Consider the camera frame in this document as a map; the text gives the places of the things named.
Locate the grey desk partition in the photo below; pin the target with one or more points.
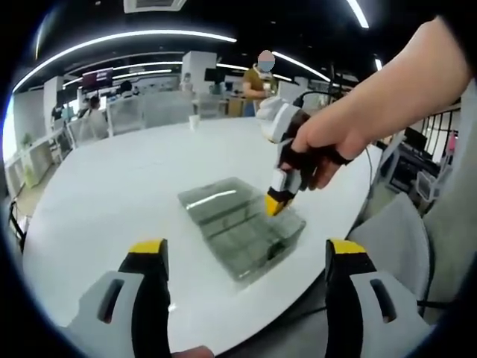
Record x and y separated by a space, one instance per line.
149 112

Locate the person's left hand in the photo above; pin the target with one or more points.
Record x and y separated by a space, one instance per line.
192 352

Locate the grey transparent guide fixture box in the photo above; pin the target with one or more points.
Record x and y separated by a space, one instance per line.
231 231

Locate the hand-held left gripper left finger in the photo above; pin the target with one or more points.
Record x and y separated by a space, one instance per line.
123 306

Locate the grey mesh office chair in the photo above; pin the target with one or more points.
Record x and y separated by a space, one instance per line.
391 242

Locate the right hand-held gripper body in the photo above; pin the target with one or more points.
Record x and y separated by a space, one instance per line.
281 119

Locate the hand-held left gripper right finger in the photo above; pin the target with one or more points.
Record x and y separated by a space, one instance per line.
372 309

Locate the person's right hand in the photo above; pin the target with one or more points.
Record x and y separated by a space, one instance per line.
335 130

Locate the white paper cup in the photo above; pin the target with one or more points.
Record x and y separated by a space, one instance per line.
194 122

